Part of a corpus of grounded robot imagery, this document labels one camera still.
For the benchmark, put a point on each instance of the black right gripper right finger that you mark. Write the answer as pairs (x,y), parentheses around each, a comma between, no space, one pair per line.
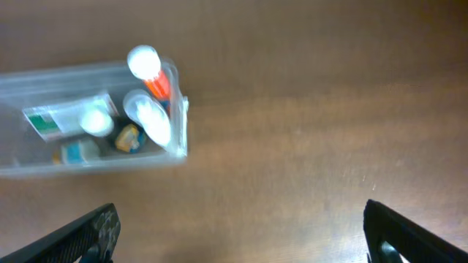
(391,237)

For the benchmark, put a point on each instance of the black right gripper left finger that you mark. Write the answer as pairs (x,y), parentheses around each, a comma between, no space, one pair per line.
(90,238)

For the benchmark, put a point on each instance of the dark bottle white cap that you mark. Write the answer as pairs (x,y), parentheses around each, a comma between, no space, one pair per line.
(120,133)

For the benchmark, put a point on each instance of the clear plastic container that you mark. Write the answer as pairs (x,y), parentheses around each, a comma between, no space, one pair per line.
(25,154)

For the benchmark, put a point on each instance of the white medicine box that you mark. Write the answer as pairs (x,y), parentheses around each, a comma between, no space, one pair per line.
(60,120)

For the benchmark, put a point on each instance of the white squeeze bottle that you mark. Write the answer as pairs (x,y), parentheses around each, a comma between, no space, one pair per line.
(147,112)

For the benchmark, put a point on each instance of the orange tube white cap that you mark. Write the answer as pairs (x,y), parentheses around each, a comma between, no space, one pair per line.
(145,64)

